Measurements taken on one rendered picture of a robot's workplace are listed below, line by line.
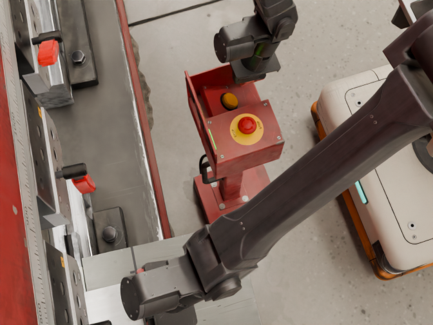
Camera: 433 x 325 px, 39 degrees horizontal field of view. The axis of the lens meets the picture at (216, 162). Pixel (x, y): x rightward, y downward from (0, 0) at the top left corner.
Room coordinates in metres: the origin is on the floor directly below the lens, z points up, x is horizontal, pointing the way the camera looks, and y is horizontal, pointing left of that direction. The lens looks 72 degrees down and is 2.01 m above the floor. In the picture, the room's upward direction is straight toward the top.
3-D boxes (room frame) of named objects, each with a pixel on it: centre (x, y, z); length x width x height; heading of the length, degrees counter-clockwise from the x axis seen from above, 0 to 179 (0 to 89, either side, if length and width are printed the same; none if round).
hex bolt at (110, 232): (0.22, 0.19, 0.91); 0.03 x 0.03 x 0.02
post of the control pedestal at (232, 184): (0.51, -0.04, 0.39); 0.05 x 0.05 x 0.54; 19
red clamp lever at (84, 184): (0.24, 0.19, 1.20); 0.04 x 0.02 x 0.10; 103
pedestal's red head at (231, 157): (0.51, -0.04, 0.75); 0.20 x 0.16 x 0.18; 19
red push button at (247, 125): (0.47, -0.07, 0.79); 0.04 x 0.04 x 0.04
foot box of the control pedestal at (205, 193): (0.52, -0.07, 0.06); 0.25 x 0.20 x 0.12; 109
